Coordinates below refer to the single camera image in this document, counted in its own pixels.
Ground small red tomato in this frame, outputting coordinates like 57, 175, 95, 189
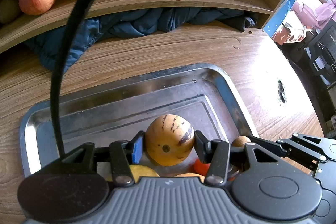
190, 159, 210, 176

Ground small tan round fruit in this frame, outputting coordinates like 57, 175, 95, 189
231, 135, 251, 147

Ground pale orange persimmon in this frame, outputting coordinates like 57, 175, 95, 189
175, 173, 205, 183

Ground striped cream pepino melon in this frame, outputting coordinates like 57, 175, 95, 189
145, 114, 195, 166

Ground metal baking tray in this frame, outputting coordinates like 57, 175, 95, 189
19, 63, 259, 177

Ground dark blue cloth under shelf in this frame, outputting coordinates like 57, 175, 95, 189
37, 7, 259, 74

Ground bed with pink bedding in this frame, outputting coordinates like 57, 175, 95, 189
272, 0, 335, 46

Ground brown kiwi on shelf right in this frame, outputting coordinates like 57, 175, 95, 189
0, 0, 21, 24

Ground black cable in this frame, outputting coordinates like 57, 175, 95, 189
49, 0, 131, 158

